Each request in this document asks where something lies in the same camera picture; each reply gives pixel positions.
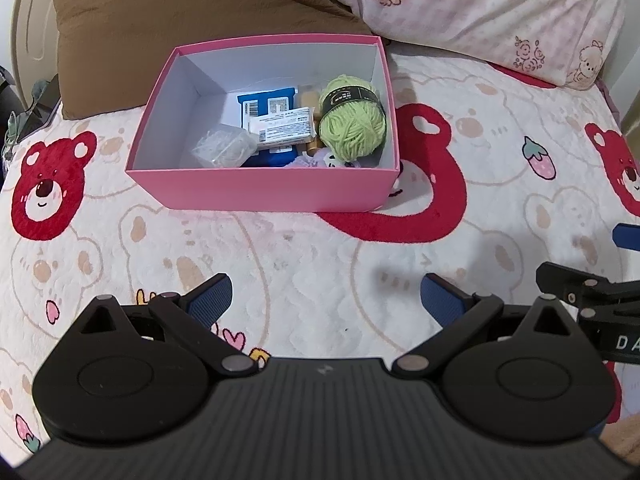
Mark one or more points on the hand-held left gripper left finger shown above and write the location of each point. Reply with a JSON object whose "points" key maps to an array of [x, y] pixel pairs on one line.
{"points": [[212, 300]]}

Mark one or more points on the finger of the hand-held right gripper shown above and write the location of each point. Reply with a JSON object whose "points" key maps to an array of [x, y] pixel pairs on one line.
{"points": [[627, 237], [575, 282]]}

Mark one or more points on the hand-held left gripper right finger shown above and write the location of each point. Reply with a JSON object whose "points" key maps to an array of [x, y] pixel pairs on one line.
{"points": [[442, 302]]}

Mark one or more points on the pink cardboard box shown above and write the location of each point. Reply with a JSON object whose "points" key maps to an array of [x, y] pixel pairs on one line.
{"points": [[250, 190]]}

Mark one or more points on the clear cotton swab box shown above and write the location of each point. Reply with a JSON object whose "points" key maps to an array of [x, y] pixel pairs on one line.
{"points": [[222, 145]]}

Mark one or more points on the purple fluffy accessory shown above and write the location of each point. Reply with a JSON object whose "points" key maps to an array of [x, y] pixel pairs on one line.
{"points": [[310, 161]]}

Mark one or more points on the white packet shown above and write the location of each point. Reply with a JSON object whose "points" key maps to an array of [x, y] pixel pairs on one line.
{"points": [[285, 127]]}

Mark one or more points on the green yarn ball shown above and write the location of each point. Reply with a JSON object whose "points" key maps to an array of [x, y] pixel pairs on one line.
{"points": [[350, 130]]}

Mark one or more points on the blue packet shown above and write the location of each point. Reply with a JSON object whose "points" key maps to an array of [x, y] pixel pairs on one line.
{"points": [[265, 100]]}

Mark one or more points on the gold cosmetic bottle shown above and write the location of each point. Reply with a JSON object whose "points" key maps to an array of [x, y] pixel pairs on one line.
{"points": [[307, 97]]}

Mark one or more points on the dark flat device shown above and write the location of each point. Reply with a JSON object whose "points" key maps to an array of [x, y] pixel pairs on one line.
{"points": [[42, 110]]}

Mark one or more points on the grey green cloth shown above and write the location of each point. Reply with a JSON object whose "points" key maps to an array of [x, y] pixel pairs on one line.
{"points": [[11, 135]]}

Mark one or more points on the pink white printed pillow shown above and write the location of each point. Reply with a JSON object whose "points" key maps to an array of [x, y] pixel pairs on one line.
{"points": [[475, 5]]}

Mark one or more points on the brown pillow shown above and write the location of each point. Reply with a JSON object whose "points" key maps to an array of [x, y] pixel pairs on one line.
{"points": [[175, 10]]}

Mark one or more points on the cream bed headboard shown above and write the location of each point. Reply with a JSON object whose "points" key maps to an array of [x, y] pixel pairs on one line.
{"points": [[30, 35]]}

